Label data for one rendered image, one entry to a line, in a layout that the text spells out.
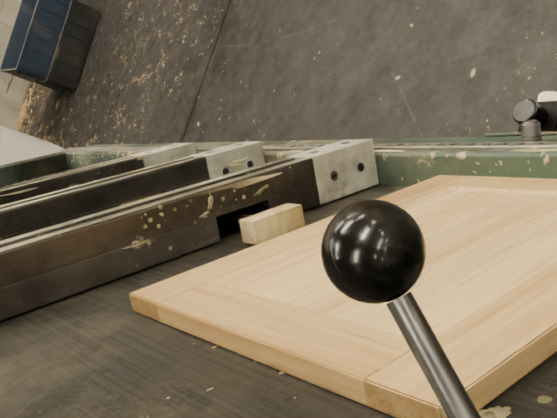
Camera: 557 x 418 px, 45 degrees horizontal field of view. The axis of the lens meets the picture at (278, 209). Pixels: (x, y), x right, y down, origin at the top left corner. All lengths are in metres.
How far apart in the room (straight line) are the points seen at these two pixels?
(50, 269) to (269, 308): 0.29
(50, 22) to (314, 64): 2.55
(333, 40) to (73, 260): 2.09
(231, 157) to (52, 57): 3.76
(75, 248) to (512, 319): 0.47
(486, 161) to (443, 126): 1.28
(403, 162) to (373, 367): 0.60
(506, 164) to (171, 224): 0.43
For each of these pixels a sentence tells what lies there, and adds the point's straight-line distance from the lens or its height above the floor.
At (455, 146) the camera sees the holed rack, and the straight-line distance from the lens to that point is 0.96.
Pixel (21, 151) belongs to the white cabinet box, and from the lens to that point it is 4.51.
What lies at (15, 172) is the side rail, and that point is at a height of 1.03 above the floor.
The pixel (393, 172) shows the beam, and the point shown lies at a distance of 1.02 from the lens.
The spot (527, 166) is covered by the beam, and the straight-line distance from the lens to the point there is 0.88.
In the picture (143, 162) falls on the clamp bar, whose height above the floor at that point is 1.02.
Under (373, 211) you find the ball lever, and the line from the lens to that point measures 0.23.
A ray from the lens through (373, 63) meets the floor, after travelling 2.51.
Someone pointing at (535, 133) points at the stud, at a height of 0.86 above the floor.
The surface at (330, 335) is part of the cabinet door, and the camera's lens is 0.48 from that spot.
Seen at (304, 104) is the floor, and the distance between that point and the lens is 2.71.
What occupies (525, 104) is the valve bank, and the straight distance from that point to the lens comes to 1.05.
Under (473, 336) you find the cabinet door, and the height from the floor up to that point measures 1.24.
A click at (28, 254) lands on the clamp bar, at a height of 1.37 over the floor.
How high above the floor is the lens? 1.62
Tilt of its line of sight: 38 degrees down
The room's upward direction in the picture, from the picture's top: 71 degrees counter-clockwise
